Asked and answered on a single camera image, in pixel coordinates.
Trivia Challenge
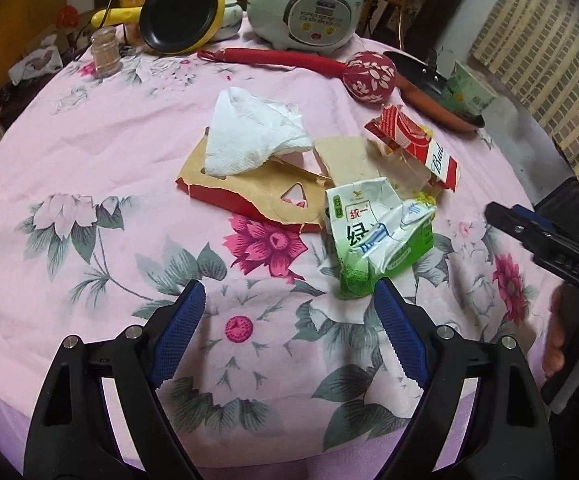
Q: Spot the toothpick holder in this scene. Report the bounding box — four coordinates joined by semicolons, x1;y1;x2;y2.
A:
90;27;121;78

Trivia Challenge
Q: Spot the white ceramic pot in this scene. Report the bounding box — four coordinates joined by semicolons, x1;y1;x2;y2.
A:
216;0;245;41

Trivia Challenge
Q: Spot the red and white beer box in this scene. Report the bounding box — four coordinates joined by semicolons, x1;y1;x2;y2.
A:
364;104;463;192

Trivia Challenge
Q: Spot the person's right hand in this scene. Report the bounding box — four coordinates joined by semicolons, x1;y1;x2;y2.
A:
542;284;579;381

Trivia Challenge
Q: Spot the pink floral blanket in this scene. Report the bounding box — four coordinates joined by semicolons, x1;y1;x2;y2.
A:
0;20;570;461

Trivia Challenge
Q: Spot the white paper tissue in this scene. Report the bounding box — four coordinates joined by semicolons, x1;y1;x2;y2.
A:
204;86;314;178

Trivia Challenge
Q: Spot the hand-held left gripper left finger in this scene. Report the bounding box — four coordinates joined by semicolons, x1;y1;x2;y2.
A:
23;279;207;480

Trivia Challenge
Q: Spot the red lantern ornament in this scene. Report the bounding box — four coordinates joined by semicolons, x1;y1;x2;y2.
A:
56;4;80;28

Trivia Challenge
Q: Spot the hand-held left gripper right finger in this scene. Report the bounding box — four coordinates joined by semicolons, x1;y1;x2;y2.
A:
373;277;553;480

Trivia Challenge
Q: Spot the torn brown cardboard box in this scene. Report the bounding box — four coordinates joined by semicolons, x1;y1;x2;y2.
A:
175;127;335;233

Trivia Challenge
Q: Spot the light green rice cooker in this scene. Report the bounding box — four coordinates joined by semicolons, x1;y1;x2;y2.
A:
246;0;370;52

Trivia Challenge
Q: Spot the green and white drink carton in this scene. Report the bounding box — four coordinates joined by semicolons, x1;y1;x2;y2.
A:
323;175;437;301

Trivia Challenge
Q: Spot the white plastic bag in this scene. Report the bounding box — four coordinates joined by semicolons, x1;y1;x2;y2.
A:
9;35;65;86

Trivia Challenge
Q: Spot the red massage hammer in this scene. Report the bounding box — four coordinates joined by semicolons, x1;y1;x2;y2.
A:
198;47;397;106

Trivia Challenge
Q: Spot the green paper cup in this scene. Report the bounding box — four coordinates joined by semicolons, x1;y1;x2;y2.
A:
442;60;499;118

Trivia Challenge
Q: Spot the yellow frying pan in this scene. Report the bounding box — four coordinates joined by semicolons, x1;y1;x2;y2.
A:
92;0;226;56

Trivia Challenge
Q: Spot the brown cardboard sheet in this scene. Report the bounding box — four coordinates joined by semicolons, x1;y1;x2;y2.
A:
314;135;380;188

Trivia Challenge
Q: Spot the copper frying pan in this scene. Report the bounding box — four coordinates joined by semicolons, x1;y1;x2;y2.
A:
383;50;485;133

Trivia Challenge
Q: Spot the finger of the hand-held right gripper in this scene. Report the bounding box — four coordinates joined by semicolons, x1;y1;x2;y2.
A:
485;201;560;261
513;204;551;233

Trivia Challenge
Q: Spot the woven wall mat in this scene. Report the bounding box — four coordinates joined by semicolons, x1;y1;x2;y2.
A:
469;0;579;161

